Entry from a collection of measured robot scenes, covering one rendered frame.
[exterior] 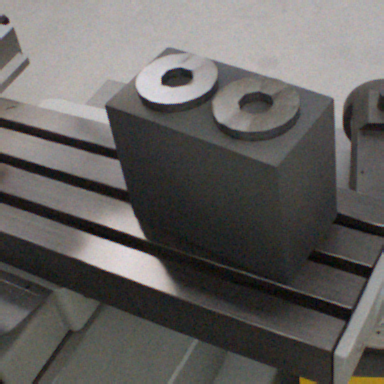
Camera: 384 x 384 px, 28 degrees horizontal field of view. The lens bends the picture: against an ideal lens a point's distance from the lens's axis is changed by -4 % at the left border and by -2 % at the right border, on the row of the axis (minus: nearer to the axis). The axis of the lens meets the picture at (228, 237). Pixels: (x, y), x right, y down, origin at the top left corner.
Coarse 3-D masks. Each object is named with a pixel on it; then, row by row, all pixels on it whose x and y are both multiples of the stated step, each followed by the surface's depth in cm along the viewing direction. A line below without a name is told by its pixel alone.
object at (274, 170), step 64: (192, 64) 86; (128, 128) 85; (192, 128) 81; (256, 128) 78; (320, 128) 81; (128, 192) 95; (192, 192) 87; (256, 192) 80; (320, 192) 88; (256, 256) 89
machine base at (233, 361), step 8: (232, 352) 175; (224, 360) 173; (232, 360) 173; (240, 360) 173; (248, 360) 173; (224, 368) 172; (232, 368) 172; (240, 368) 172; (248, 368) 171; (256, 368) 171; (264, 368) 171; (272, 368) 171; (216, 376) 171; (224, 376) 171; (232, 376) 171; (240, 376) 170; (248, 376) 170; (256, 376) 170; (264, 376) 170; (272, 376) 170; (280, 376) 172; (288, 376) 174; (296, 376) 176
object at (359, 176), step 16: (368, 96) 163; (352, 112) 166; (368, 112) 160; (352, 128) 162; (368, 128) 159; (352, 144) 159; (368, 144) 157; (352, 160) 155; (368, 160) 154; (352, 176) 152; (368, 176) 151; (368, 192) 148
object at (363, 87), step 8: (376, 80) 169; (360, 88) 170; (368, 88) 168; (376, 88) 167; (352, 96) 171; (360, 96) 168; (344, 104) 174; (352, 104) 170; (344, 112) 173; (344, 120) 174; (344, 128) 176
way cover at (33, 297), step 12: (0, 276) 105; (12, 276) 105; (0, 288) 103; (12, 288) 103; (24, 288) 103; (36, 288) 103; (0, 300) 101; (12, 300) 101; (24, 300) 101; (36, 300) 101; (0, 312) 99; (12, 312) 99; (24, 312) 99; (0, 324) 97; (12, 324) 97; (0, 336) 94
